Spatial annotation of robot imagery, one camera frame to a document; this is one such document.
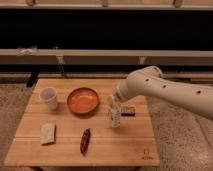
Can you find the wooden table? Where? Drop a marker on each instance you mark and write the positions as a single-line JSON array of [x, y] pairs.
[[132, 144]]

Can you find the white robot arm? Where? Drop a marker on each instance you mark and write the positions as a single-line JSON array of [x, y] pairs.
[[149, 81]]

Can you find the white plastic cup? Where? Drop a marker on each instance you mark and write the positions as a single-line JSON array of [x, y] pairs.
[[48, 96]]

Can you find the orange bowl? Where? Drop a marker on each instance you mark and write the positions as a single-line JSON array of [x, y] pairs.
[[82, 100]]

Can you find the long wooden bench rail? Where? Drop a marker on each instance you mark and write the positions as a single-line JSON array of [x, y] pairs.
[[29, 56]]

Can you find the white labelled plastic bottle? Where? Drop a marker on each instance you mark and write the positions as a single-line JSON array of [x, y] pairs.
[[114, 115]]

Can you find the brown chocolate bar box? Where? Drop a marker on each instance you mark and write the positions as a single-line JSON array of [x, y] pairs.
[[127, 111]]

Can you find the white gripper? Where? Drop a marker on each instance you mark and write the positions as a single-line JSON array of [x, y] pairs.
[[119, 94]]

